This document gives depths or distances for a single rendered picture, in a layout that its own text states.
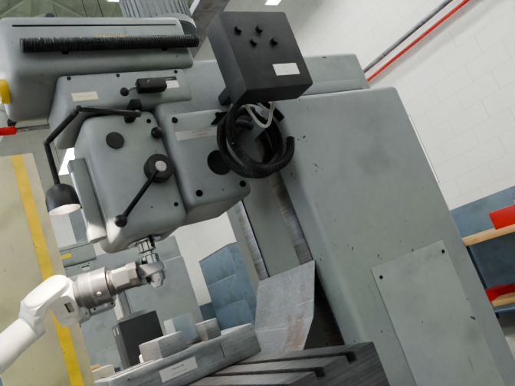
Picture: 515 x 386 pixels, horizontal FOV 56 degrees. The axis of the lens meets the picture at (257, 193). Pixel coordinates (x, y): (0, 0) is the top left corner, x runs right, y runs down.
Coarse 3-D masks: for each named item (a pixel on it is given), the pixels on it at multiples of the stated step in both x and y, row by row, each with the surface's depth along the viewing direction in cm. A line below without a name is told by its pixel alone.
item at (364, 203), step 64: (256, 128) 139; (320, 128) 134; (384, 128) 147; (256, 192) 145; (320, 192) 127; (384, 192) 138; (256, 256) 152; (320, 256) 126; (384, 256) 130; (448, 256) 140; (320, 320) 131; (384, 320) 122; (448, 320) 132; (448, 384) 125; (512, 384) 136
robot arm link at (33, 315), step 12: (60, 276) 118; (36, 288) 116; (48, 288) 115; (60, 288) 115; (24, 300) 114; (36, 300) 112; (48, 300) 113; (24, 312) 112; (36, 312) 111; (36, 324) 111
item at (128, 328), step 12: (144, 312) 154; (120, 324) 148; (132, 324) 149; (144, 324) 151; (156, 324) 152; (120, 336) 150; (132, 336) 148; (144, 336) 149; (156, 336) 151; (120, 348) 158; (132, 348) 147; (132, 360) 146
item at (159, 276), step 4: (144, 260) 121; (148, 260) 121; (152, 260) 121; (156, 260) 122; (160, 272) 121; (148, 276) 121; (152, 276) 120; (156, 276) 120; (160, 276) 121; (164, 276) 122; (148, 280) 121; (152, 280) 120; (156, 280) 120; (148, 284) 121
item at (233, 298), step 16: (208, 256) 917; (224, 256) 862; (240, 256) 849; (208, 272) 928; (224, 272) 875; (240, 272) 839; (208, 288) 942; (224, 288) 887; (240, 288) 836; (224, 304) 900; (240, 304) 847; (256, 304) 832; (224, 320) 913; (240, 320) 859
